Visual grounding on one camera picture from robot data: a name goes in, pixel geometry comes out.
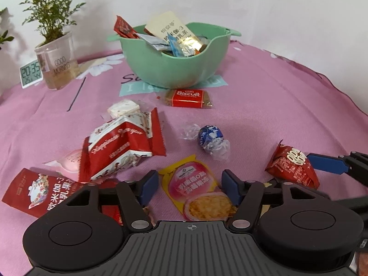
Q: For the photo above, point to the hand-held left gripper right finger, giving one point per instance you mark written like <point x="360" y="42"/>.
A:
<point x="231" y="187"/>

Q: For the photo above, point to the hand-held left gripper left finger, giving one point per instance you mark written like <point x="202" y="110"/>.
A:
<point x="149" y="187"/>

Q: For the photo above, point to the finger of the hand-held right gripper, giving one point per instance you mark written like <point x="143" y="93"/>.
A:
<point x="327" y="163"/>
<point x="350" y="204"/>

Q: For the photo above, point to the small red snack packet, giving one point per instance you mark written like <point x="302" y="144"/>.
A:
<point x="123" y="28"/>
<point x="290" y="164"/>

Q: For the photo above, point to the yellow and pink snack packet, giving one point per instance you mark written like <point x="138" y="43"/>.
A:
<point x="189" y="184"/>

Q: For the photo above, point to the green plastic bowl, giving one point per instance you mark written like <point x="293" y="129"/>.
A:
<point x="172" y="72"/>

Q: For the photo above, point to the cream and gold snack packet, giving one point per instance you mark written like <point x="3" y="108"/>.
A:
<point x="169" y="26"/>

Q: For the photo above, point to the red and white snack packet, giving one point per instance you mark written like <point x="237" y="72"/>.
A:
<point x="118" y="146"/>

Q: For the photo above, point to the blue foil chocolate ball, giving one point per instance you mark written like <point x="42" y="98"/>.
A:
<point x="210" y="136"/>

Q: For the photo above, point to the white nougat in clear wrapper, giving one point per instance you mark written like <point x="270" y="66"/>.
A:
<point x="123" y="109"/>

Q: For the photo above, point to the pink jelly cup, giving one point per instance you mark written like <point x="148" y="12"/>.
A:
<point x="72" y="159"/>

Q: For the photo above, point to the pink printed tablecloth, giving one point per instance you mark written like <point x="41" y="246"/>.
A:
<point x="273" y="97"/>

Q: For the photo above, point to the red label biscuit packet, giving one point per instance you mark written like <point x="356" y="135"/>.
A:
<point x="188" y="97"/>

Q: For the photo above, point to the long red snack packet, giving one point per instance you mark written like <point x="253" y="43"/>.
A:
<point x="37" y="192"/>

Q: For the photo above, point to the blue snack packet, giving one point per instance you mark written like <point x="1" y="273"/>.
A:
<point x="175" y="46"/>

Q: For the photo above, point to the dark snack packet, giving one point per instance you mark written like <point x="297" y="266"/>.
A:
<point x="204" y="45"/>

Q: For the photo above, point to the silver snack packet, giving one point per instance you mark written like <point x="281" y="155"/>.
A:
<point x="155" y="42"/>

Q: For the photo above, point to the potted plant in white cup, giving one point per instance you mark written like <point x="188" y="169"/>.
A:
<point x="57" y="66"/>

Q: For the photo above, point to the white digital clock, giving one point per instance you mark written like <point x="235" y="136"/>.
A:
<point x="31" y="73"/>

